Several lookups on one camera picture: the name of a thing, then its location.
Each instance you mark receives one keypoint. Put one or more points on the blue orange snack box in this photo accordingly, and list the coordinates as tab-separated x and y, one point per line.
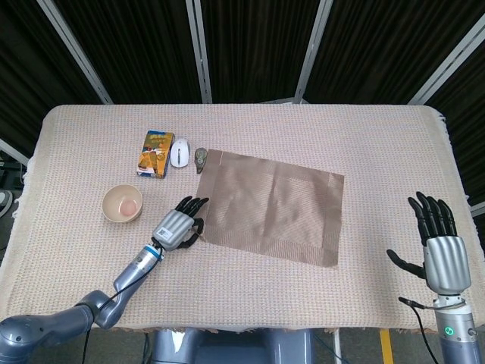
153	155

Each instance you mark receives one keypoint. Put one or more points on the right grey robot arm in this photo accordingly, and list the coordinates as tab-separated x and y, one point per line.
454	341

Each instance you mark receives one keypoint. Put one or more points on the pale pink beige bowl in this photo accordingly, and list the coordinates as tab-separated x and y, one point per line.
113	212

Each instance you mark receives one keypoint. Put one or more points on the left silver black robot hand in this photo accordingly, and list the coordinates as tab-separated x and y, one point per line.
174	227

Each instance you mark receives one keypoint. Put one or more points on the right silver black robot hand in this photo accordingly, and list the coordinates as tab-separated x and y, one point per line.
447	261

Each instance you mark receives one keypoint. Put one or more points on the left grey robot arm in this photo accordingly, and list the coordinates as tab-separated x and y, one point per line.
129	277

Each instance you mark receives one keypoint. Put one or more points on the bronze woven placemat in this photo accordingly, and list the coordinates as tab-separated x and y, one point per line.
273	204

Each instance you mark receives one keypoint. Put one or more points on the dark corrugated screen panel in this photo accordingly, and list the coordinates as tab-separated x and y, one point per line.
30	76
386	45
466	113
140	49
257	49

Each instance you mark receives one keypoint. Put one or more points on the white computer mouse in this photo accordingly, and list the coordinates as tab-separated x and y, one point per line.
179	153

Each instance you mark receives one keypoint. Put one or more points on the white screen frame post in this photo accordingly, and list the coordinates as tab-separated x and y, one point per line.
15	148
79	57
447	68
313	49
201	57

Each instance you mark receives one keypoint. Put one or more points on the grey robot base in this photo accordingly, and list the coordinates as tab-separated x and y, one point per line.
235	349

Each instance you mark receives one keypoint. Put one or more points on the beige woven tablecloth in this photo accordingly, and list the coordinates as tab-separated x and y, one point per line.
265	295

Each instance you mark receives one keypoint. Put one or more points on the green correction tape dispenser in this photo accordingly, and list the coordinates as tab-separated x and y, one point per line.
199	157

